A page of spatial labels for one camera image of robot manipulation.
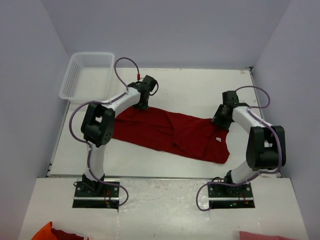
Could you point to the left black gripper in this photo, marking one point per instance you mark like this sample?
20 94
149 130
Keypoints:
144 105

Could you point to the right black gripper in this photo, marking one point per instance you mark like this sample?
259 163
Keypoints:
217 120

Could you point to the red t shirt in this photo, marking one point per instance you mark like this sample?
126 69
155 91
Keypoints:
175 133

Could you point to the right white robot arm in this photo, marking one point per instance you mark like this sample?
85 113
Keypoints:
266 146

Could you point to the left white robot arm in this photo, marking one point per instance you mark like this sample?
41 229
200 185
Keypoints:
98 125

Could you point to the white plastic mesh basket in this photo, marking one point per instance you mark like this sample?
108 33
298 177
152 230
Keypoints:
87 77

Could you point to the pink folded cloth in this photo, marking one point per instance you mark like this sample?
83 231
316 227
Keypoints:
254 236

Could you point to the dark red folded cloth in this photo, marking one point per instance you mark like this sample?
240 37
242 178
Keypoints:
62 235

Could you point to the orange folded cloth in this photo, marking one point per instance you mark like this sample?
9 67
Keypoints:
45 233

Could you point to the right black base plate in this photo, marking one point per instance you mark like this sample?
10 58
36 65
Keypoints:
227 197

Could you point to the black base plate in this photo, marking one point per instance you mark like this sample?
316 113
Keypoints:
227 197
104 197

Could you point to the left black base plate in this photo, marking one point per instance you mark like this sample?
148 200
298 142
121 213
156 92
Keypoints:
104 197

